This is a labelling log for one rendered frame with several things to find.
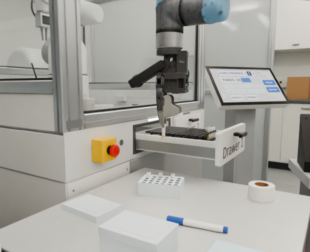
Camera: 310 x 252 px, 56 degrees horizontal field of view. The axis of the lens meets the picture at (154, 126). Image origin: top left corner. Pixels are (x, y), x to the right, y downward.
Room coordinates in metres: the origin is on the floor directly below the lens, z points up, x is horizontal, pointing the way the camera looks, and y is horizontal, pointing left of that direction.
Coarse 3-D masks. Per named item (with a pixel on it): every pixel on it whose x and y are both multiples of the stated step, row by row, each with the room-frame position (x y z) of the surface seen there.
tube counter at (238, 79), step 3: (237, 78) 1.89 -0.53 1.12; (240, 78) 1.90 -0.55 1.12; (243, 78) 1.90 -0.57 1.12; (246, 78) 1.91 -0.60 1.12; (249, 78) 1.92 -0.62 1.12; (252, 78) 1.93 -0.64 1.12; (255, 78) 1.94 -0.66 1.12; (258, 78) 1.95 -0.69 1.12; (237, 81) 1.87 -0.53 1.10; (240, 81) 1.88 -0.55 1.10; (243, 81) 1.89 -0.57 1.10; (246, 81) 1.89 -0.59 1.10; (249, 81) 1.90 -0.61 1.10; (252, 81) 1.91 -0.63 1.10; (255, 81) 1.92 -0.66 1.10; (258, 81) 1.93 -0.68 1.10
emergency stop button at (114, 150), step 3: (114, 144) 0.88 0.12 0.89; (111, 147) 0.87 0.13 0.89; (114, 147) 0.87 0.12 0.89; (117, 147) 0.88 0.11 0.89; (111, 150) 0.86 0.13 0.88; (114, 150) 0.87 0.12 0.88; (117, 150) 0.88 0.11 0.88; (111, 153) 0.86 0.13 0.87; (114, 153) 0.87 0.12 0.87; (117, 153) 0.88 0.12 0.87; (114, 156) 0.87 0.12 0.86
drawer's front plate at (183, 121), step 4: (180, 116) 1.38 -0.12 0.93; (184, 116) 1.40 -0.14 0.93; (188, 116) 1.44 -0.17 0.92; (192, 116) 1.48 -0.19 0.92; (196, 116) 1.53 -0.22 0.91; (200, 116) 1.57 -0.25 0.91; (176, 120) 1.33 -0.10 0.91; (180, 120) 1.37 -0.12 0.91; (184, 120) 1.40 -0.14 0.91; (188, 120) 1.44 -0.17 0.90; (200, 120) 1.57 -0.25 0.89; (176, 124) 1.33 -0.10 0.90; (180, 124) 1.37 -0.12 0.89; (184, 124) 1.41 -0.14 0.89; (188, 124) 1.44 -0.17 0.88; (192, 124) 1.49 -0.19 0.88; (196, 124) 1.53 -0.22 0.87; (200, 124) 1.58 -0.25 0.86
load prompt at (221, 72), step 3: (219, 72) 1.88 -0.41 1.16; (222, 72) 1.88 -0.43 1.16; (225, 72) 1.89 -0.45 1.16; (228, 72) 1.90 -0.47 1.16; (231, 72) 1.91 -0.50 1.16; (234, 72) 1.92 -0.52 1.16; (237, 72) 1.93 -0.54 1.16; (240, 72) 1.94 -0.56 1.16; (243, 72) 1.94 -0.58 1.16; (246, 72) 1.95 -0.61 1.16; (249, 72) 1.96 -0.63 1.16; (252, 72) 1.97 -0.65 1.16; (255, 72) 1.98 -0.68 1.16; (219, 75) 1.86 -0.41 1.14; (222, 75) 1.87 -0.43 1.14; (225, 75) 1.87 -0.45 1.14; (228, 75) 1.88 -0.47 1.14; (231, 75) 1.89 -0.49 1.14; (234, 75) 1.90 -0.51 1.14; (237, 75) 1.91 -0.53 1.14; (240, 75) 1.92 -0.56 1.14; (243, 75) 1.92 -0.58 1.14; (246, 75) 1.93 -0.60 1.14; (249, 75) 1.94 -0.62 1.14; (252, 75) 1.95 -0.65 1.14; (255, 75) 1.96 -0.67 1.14
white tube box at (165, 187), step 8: (144, 176) 0.87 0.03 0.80; (152, 176) 0.87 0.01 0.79; (168, 176) 0.87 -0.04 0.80; (176, 176) 0.86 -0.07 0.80; (144, 184) 0.81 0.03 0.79; (152, 184) 0.80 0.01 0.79; (160, 184) 0.79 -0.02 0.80; (168, 184) 0.79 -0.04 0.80; (176, 184) 0.80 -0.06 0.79; (144, 192) 0.81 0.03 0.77; (152, 192) 0.80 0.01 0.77; (160, 192) 0.79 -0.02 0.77; (168, 192) 0.79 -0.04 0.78; (176, 192) 0.78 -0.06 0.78
